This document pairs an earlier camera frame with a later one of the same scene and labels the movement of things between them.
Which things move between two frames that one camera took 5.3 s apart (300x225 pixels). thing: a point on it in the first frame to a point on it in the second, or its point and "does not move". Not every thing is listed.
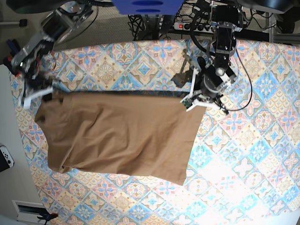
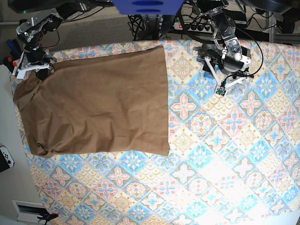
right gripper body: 210,79 to 233,58
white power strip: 209,28 does not move
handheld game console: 6,160 does not move
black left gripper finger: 48,97 to 42,74
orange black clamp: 47,217 does not move
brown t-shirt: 150,135 to 108,102
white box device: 28,212 does not move
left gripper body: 39,79 to 34,53
